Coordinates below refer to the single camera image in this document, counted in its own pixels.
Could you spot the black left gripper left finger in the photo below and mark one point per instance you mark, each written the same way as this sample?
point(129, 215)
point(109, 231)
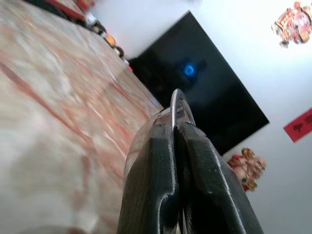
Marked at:
point(148, 185)

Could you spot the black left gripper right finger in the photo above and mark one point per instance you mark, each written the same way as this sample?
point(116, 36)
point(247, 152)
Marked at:
point(214, 185)

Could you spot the clear glass cup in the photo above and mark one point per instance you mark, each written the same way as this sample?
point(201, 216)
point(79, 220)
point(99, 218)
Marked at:
point(173, 107)

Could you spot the laughing buddha figurine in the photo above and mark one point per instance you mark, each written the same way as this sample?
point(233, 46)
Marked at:
point(251, 168)

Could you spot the red paper banner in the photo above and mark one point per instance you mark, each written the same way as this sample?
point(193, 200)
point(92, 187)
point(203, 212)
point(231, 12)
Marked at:
point(299, 125)

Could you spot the black flat screen television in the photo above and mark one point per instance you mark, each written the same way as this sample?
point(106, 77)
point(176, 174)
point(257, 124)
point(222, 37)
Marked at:
point(219, 73)

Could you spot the orange round fruit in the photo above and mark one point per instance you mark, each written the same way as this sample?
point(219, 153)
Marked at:
point(110, 40)

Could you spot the small black white container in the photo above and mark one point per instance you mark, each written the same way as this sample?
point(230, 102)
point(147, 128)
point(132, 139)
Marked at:
point(93, 22)

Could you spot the dark red tray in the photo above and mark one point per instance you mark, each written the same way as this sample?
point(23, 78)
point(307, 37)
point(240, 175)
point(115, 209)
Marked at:
point(72, 11)

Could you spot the red gold wall decoration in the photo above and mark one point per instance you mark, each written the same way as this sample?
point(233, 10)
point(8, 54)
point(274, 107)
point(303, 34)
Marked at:
point(293, 24)

